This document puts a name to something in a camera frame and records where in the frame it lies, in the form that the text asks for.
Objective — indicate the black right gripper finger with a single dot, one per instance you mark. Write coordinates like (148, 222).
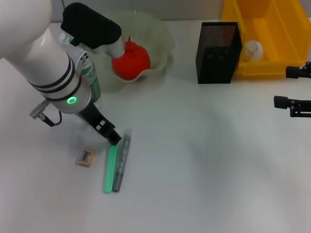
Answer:
(297, 71)
(291, 103)

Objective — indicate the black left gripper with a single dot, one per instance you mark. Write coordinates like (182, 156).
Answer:
(91, 115)

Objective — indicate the green pen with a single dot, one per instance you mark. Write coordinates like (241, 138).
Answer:
(110, 170)

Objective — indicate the green label water bottle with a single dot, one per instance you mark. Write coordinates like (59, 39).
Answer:
(93, 80)

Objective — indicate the orange fruit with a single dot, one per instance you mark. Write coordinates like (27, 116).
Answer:
(133, 65)

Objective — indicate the grey pen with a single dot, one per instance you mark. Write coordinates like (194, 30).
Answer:
(122, 160)

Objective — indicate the tan eraser with barcode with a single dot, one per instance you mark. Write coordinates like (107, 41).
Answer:
(85, 157)

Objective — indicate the black mesh pen holder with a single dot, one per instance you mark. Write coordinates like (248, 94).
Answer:
(213, 65)

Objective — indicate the yellow plastic bin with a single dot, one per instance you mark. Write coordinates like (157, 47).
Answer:
(272, 31)

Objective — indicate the pale green glass bowl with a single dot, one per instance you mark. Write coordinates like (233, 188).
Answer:
(158, 43)

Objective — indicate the left wrist camera housing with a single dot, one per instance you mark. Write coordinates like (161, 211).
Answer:
(92, 24)

